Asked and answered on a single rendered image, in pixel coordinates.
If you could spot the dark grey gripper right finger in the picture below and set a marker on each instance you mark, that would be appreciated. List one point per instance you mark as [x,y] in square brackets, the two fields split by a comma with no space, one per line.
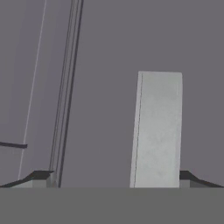
[186,179]

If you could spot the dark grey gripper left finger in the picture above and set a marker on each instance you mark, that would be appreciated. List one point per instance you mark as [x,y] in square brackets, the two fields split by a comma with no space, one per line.
[40,178]

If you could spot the pale grey upright block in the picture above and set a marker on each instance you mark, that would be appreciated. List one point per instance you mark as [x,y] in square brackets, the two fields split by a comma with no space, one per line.
[157,131]

